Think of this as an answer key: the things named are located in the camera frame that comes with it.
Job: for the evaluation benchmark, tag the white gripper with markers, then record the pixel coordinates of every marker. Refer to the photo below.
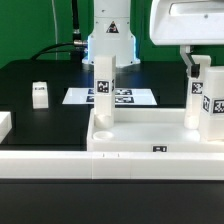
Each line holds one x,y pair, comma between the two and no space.
185,23

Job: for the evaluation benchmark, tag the white desk top tray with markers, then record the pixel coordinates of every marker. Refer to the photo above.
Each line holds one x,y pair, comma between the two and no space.
148,130

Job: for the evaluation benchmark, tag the marker tag sheet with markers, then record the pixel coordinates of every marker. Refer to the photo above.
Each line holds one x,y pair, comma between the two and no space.
122,96

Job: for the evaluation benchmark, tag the left white barrier block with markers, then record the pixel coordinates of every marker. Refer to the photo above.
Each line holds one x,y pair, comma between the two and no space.
5,124

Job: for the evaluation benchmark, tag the white front rail barrier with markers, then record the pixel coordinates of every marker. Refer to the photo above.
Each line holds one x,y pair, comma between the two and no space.
117,165

